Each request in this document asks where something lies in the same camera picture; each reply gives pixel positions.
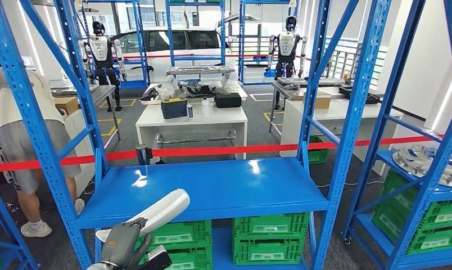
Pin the grey foam tray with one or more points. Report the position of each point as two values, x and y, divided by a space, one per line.
296 81
200 70

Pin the red barrier tape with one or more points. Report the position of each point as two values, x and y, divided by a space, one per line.
155 56
229 151

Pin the blue steel shelf rack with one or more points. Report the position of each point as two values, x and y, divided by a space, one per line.
169 37
6 227
434 193
242 44
211 186
141 44

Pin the black zipped carry case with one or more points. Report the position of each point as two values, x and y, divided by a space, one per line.
228 100

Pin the black curved car part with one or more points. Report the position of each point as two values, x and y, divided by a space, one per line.
196 90

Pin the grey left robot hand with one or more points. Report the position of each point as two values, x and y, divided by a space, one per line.
121 242

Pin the grey metal railing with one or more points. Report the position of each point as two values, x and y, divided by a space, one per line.
337 59

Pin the small white bottle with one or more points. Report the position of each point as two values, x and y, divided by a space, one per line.
205 102

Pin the blue white spray can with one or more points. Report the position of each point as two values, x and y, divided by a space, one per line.
190 111

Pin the white elongated curved shell part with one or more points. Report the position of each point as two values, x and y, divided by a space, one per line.
166 208

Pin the person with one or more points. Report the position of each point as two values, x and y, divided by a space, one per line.
21 141

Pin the brown cardboard box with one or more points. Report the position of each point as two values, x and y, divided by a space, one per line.
67 106
321 101

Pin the dark blue yellow tool bag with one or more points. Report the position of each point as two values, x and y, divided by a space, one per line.
174 109

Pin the black moulded tray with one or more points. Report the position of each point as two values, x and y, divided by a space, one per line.
371 98

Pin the black barrier post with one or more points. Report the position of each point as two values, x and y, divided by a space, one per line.
144 154

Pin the black white humanoid robot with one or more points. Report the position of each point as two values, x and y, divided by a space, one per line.
287 44
101 50

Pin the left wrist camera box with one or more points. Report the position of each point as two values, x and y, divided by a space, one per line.
155 259

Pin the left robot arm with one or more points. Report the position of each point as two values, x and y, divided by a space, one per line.
99 267

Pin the white car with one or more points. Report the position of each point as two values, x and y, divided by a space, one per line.
162 69

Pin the clear plastic bag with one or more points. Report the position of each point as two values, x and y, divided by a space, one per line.
165 92

